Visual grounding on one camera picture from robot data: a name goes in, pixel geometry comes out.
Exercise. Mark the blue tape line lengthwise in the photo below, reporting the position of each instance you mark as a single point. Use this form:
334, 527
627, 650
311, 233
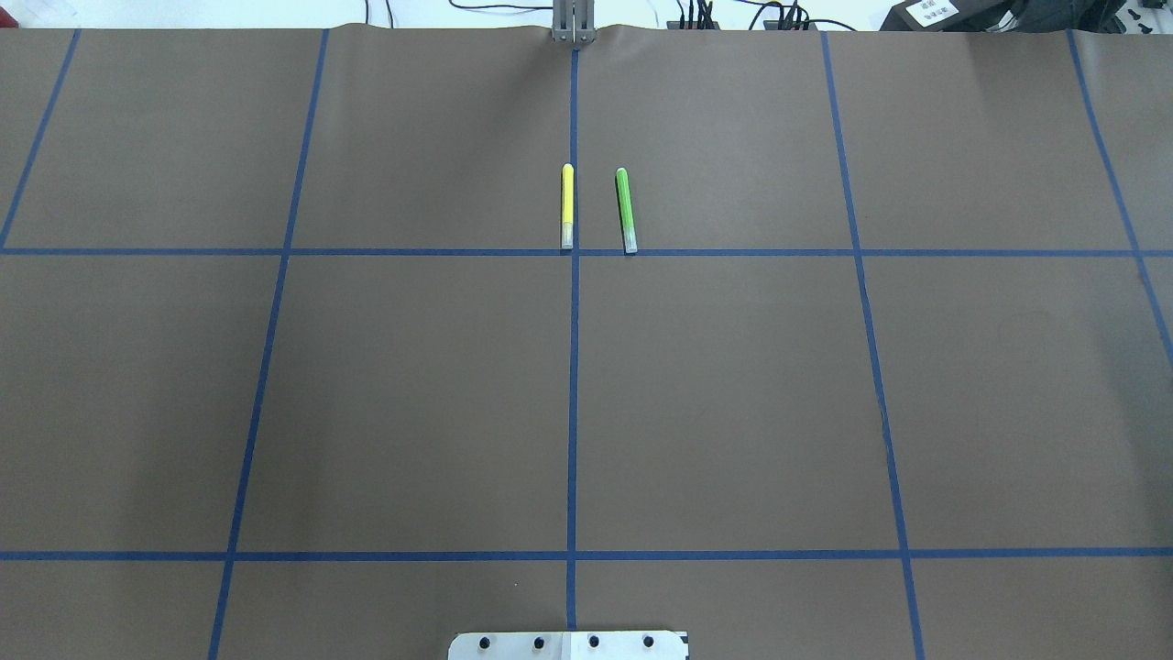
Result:
574, 358

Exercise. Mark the green highlighter pen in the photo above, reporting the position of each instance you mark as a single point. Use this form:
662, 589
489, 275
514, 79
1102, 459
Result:
626, 211

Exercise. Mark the yellow highlighter pen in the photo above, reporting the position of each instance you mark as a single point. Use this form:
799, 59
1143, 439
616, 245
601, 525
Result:
567, 206

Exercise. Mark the brown paper table cover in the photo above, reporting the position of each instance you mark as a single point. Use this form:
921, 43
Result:
361, 458

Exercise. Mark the blue tape line crosswise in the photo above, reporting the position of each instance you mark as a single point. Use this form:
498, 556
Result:
423, 252

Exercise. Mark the aluminium frame post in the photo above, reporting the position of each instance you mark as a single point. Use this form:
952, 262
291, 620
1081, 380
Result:
573, 21

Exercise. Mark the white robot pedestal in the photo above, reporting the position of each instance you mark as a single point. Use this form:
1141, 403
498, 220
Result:
621, 644

